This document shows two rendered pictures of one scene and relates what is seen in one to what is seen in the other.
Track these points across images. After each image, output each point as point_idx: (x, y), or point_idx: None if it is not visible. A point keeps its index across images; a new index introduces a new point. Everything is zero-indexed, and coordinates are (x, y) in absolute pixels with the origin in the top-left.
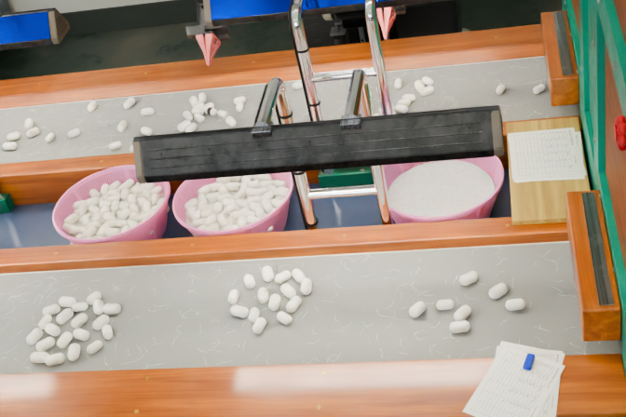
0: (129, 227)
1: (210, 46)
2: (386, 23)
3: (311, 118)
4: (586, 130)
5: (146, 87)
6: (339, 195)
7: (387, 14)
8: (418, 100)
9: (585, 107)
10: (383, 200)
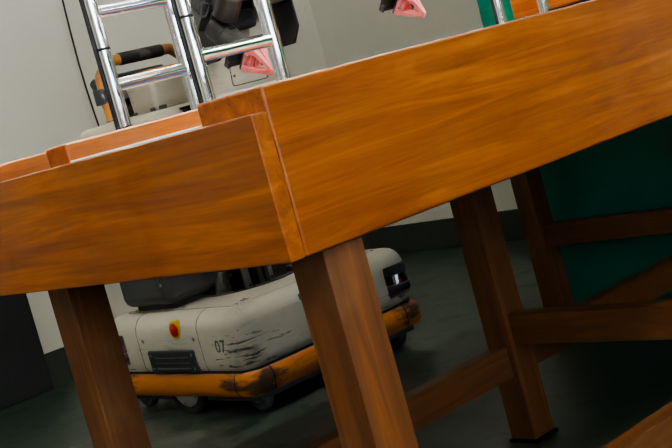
0: None
1: (266, 52)
2: (418, 1)
3: None
4: None
5: None
6: None
7: None
8: None
9: None
10: None
